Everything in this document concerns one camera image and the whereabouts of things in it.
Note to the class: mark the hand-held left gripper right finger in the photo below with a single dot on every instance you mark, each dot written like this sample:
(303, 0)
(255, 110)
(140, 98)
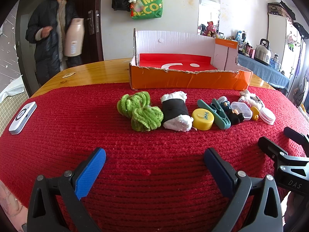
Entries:
(219, 171)

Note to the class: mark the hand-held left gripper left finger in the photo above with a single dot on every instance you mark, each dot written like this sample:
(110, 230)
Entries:
(90, 171)

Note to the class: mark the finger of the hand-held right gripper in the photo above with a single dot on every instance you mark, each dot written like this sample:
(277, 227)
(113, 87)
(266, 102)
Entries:
(270, 147)
(298, 137)

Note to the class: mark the yellow duck toy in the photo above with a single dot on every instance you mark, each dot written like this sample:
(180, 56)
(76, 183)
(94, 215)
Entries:
(254, 112)

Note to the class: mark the small doll figurine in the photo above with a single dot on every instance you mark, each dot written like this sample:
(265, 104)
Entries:
(235, 117)

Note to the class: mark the clear small plastic box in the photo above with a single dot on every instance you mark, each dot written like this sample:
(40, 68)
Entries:
(241, 108)

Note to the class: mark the teal plastic clip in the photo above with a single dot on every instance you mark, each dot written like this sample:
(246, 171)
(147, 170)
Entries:
(219, 120)

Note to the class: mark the yellow round tin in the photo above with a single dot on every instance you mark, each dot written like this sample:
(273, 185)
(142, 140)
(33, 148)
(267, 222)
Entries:
(202, 119)

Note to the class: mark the green chenille scrunchie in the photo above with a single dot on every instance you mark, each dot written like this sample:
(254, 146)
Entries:
(144, 119)
(132, 101)

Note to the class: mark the black white fuzzy roll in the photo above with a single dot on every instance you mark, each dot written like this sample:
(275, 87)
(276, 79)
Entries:
(173, 110)

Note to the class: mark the orange cardboard box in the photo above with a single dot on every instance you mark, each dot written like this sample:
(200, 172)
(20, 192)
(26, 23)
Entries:
(188, 79)

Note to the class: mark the red knitted mat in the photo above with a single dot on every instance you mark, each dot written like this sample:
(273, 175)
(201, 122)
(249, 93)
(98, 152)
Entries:
(144, 137)

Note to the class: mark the blue-clothed side table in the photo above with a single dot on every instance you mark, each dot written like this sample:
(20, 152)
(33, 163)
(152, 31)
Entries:
(263, 72)

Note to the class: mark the white handheld device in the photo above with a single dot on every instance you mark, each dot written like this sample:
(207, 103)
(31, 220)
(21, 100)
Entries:
(23, 117)

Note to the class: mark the floral pink cloth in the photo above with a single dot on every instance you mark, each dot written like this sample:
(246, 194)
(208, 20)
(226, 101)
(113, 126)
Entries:
(9, 210)

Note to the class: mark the steel kettle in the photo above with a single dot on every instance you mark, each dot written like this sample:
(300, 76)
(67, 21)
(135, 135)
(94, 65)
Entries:
(263, 52)

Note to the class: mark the small beige tag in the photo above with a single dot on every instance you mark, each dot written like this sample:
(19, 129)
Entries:
(68, 75)

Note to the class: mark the small-tiled counter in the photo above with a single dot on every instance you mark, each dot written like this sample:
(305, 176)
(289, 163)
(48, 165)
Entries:
(9, 106)

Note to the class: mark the cluster of bottles and jars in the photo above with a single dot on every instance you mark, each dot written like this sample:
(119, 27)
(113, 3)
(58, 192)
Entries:
(242, 41)

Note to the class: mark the leopard print bag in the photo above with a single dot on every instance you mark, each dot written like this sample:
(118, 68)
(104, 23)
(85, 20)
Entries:
(281, 8)

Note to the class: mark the beige thermos jug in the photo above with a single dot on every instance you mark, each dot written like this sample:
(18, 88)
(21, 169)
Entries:
(73, 38)

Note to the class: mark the pink bunny plush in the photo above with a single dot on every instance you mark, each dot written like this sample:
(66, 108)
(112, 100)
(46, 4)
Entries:
(210, 27)

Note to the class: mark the green tote bag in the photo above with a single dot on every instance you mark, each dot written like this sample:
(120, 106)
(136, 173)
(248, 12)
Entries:
(147, 7)

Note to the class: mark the wall mirror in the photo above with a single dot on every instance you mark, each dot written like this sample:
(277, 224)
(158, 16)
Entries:
(208, 2)

